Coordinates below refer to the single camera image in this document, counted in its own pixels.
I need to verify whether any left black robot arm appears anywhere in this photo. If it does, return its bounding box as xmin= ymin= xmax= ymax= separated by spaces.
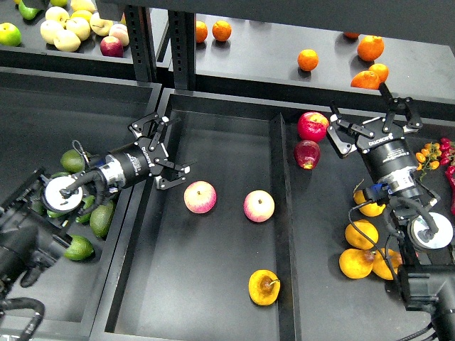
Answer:
xmin=1 ymin=112 xmax=190 ymax=340

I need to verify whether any black shelf post left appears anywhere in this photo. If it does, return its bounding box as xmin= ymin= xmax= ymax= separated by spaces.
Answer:
xmin=124 ymin=5 xmax=157 ymax=82

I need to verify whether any red chili pepper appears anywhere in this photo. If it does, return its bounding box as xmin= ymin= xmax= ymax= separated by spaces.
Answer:
xmin=445 ymin=166 xmax=455 ymax=215

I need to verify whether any pink apple right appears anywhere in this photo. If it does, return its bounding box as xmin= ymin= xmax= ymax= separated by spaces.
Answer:
xmin=243 ymin=190 xmax=275 ymax=223

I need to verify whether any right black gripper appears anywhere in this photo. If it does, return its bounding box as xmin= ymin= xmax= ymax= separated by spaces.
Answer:
xmin=326 ymin=82 xmax=423 ymax=183

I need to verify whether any orange front right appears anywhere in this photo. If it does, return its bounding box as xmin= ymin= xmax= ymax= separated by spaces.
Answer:
xmin=350 ymin=70 xmax=380 ymax=90

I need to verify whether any pale yellow pear left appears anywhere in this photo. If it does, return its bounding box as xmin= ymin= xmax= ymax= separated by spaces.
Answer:
xmin=40 ymin=20 xmax=64 ymax=45

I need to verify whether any large orange top right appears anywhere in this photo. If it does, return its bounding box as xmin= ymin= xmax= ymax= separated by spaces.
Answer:
xmin=357 ymin=35 xmax=385 ymax=62

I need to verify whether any bright red apple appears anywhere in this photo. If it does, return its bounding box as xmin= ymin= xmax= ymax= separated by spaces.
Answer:
xmin=297 ymin=112 xmax=329 ymax=143

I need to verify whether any red apple on shelf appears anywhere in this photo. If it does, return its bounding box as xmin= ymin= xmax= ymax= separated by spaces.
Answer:
xmin=100 ymin=36 xmax=124 ymax=58

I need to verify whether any pale yellow pear front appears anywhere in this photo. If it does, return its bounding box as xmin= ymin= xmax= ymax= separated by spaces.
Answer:
xmin=53 ymin=29 xmax=81 ymax=52

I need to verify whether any orange right small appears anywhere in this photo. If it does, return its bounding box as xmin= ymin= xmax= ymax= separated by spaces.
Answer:
xmin=368 ymin=63 xmax=390 ymax=82

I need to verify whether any orange centre shelf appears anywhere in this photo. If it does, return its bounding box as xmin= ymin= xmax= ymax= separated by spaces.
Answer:
xmin=297 ymin=49 xmax=319 ymax=72

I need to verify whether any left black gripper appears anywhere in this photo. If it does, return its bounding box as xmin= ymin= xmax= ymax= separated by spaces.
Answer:
xmin=105 ymin=112 xmax=196 ymax=190

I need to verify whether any pale yellow pear right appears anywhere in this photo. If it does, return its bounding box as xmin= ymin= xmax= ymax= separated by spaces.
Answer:
xmin=89 ymin=12 xmax=114 ymax=37

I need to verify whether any orange cherry tomato cluster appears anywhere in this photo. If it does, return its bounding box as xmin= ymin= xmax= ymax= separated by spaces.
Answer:
xmin=415 ymin=142 xmax=441 ymax=180

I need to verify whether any orange shelf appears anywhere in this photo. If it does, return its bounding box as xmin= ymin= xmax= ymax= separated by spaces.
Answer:
xmin=297 ymin=49 xmax=319 ymax=72
xmin=212 ymin=20 xmax=232 ymax=42

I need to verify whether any pale yellow pear centre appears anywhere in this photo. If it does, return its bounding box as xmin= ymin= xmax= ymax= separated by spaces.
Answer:
xmin=66 ymin=17 xmax=91 ymax=41

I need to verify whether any yellow lemon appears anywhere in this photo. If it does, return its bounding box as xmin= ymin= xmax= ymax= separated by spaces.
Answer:
xmin=70 ymin=9 xmax=92 ymax=23

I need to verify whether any dark red apple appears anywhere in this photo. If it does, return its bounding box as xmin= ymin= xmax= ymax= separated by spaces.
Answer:
xmin=294 ymin=140 xmax=321 ymax=170

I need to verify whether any pink apple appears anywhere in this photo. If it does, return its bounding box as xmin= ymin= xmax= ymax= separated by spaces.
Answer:
xmin=183 ymin=180 xmax=217 ymax=214
xmin=243 ymin=190 xmax=275 ymax=223

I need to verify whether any yellow pear with stem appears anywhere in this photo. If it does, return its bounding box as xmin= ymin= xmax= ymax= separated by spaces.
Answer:
xmin=353 ymin=179 xmax=386 ymax=217

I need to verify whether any pink apple left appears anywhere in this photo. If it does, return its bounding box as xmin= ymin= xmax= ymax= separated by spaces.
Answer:
xmin=183 ymin=180 xmax=217 ymax=214

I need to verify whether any orange hidden under shelf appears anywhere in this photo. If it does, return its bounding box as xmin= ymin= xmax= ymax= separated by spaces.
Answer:
xmin=343 ymin=32 xmax=360 ymax=40

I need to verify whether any orange left shelf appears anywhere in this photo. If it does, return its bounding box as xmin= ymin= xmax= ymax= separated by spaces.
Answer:
xmin=212 ymin=20 xmax=232 ymax=42

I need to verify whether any black shelf post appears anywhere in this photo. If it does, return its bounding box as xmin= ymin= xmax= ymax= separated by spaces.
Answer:
xmin=168 ymin=10 xmax=196 ymax=90
xmin=124 ymin=5 xmax=157 ymax=82

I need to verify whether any pink peach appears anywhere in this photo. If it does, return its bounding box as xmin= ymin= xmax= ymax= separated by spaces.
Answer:
xmin=109 ymin=23 xmax=129 ymax=47

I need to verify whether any orange behind post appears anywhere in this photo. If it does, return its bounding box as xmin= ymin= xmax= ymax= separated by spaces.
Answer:
xmin=196 ymin=21 xmax=208 ymax=43

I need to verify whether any black shelf post right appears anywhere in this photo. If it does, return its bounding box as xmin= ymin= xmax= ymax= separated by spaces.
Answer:
xmin=168 ymin=10 xmax=196 ymax=90

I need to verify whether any red cherry tomato cluster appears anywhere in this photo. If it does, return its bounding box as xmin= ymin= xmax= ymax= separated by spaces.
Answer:
xmin=439 ymin=138 xmax=455 ymax=166

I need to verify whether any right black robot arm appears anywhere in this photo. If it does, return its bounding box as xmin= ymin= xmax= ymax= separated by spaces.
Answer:
xmin=327 ymin=82 xmax=454 ymax=340

